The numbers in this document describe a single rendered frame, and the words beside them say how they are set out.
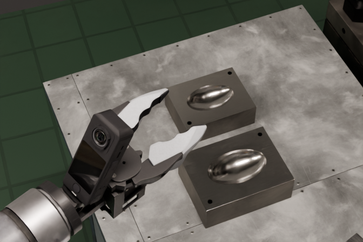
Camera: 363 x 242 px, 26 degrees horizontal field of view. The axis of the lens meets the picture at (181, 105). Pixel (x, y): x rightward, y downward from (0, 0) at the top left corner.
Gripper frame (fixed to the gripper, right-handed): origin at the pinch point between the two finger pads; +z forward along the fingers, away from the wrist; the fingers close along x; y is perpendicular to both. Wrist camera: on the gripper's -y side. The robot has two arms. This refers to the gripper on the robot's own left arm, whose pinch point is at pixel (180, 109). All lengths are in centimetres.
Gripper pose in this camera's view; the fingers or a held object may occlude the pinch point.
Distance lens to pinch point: 98.7
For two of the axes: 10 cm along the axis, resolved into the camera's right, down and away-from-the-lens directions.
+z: 7.2, -5.3, 4.3
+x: 6.8, 6.5, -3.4
